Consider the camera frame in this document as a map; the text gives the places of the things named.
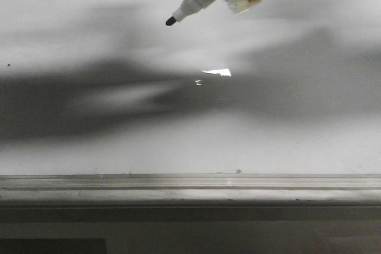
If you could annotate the aluminium whiteboard tray frame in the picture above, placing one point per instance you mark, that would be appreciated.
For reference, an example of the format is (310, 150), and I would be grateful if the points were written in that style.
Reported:
(189, 197)

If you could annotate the white whiteboard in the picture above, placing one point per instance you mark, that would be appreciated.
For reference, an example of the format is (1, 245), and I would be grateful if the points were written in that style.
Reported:
(105, 87)

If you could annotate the white whiteboard marker black cap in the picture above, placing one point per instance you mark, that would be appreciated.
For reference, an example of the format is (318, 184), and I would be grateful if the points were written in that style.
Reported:
(187, 8)

